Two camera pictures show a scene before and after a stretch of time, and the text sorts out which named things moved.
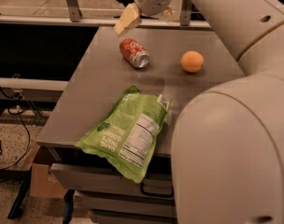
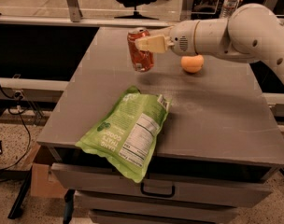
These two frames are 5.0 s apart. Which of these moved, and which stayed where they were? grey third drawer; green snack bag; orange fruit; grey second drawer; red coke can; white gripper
Moved: white gripper; red coke can
Stayed: grey third drawer; grey second drawer; orange fruit; green snack bag
